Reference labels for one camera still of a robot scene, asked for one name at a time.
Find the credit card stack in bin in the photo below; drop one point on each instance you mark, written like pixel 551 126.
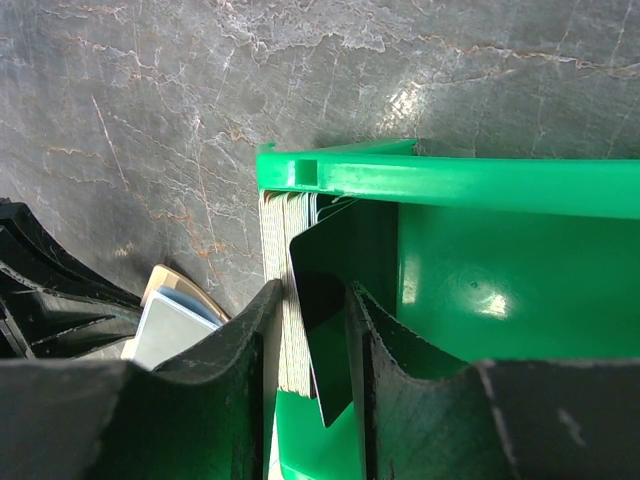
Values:
pixel 283 216

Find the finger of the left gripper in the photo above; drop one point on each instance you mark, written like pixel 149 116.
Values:
pixel 42 323
pixel 28 231

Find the dark credit card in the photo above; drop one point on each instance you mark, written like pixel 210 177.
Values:
pixel 355 243

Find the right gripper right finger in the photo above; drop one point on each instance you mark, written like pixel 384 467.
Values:
pixel 424 414

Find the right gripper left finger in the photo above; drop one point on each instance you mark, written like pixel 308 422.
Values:
pixel 206 413

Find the green plastic bin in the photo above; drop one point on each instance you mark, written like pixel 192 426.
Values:
pixel 498 259

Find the beige leather card holder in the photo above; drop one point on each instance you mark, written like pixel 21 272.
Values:
pixel 176 315

